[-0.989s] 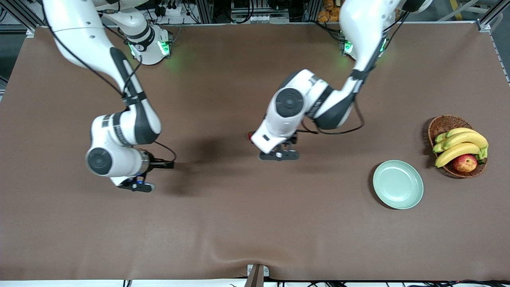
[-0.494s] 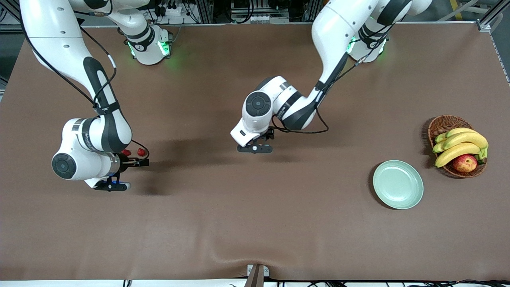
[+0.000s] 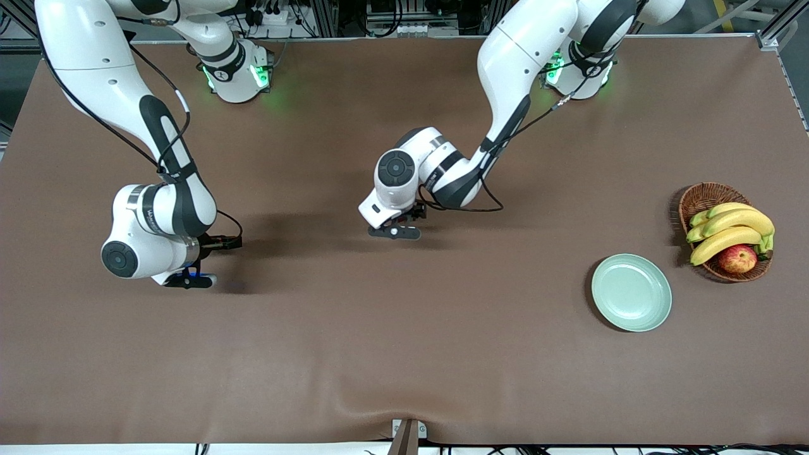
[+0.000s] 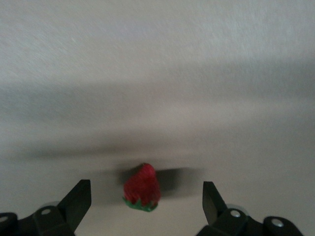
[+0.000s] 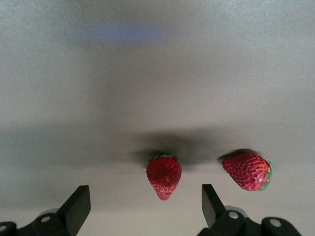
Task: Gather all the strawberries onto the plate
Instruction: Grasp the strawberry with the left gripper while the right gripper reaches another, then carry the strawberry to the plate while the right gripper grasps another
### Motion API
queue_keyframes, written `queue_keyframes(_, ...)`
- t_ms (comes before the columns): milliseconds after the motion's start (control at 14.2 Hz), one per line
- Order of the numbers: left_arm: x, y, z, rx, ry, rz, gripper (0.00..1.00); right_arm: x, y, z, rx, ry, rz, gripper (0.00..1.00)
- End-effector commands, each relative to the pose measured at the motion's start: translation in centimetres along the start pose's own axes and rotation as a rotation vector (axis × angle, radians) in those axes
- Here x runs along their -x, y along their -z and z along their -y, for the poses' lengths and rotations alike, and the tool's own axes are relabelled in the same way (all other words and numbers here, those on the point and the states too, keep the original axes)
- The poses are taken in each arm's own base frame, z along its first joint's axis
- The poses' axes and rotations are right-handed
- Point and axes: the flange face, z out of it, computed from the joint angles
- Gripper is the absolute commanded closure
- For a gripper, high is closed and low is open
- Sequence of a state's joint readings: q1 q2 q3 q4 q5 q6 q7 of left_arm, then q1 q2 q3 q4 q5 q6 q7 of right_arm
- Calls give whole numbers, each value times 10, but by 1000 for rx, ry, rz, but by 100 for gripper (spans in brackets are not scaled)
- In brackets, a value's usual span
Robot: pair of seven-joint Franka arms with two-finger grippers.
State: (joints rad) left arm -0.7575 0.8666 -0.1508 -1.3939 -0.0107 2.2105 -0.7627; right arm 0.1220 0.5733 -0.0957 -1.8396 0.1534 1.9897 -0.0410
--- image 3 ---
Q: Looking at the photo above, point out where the pale green round plate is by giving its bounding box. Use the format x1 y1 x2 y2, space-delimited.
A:
592 253 672 332

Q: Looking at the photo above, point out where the brown table mat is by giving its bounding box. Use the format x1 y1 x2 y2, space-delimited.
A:
0 35 809 446

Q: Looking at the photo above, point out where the white terminal strip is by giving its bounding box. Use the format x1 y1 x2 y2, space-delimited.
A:
365 22 461 37

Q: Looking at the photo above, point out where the white power strip with plugs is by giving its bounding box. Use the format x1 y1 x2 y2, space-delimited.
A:
243 0 298 27

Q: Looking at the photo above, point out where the brown wicker basket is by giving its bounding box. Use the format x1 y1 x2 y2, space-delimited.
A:
679 182 773 283

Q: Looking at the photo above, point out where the red yellow apple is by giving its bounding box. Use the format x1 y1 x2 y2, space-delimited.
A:
719 244 758 274

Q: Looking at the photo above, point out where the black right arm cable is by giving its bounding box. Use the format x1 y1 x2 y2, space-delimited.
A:
35 0 244 241

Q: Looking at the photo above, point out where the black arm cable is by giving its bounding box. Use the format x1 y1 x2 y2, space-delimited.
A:
417 0 642 213
35 0 244 241

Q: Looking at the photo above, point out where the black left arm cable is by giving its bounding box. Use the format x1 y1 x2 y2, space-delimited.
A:
417 0 642 213

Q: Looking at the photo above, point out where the aluminium frame post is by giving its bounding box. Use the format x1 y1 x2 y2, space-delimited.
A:
755 0 809 51
0 0 45 45

